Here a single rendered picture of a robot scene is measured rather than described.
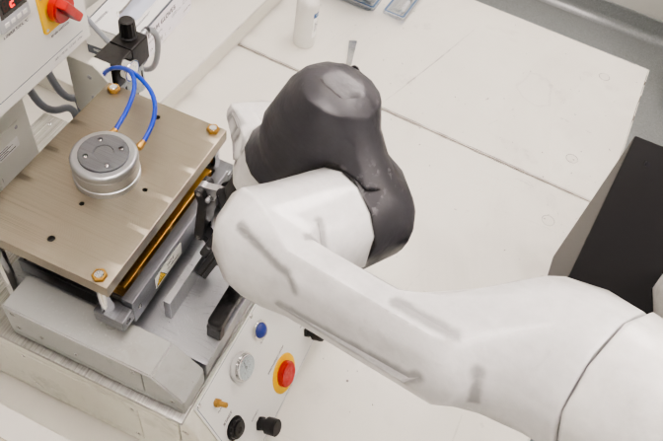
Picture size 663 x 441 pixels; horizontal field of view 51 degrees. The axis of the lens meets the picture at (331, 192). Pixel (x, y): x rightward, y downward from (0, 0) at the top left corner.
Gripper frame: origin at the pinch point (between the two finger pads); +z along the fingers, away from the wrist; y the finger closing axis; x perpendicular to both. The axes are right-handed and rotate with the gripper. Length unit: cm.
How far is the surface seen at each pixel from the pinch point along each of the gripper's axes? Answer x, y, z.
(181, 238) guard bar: -0.9, -4.8, -1.2
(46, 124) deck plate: 15.0, -33.3, 22.0
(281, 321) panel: 4.4, 14.0, 13.0
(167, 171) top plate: 3.6, -10.8, -5.3
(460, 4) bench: 111, 17, 23
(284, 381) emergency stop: -1.5, 19.5, 17.1
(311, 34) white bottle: 75, -9, 28
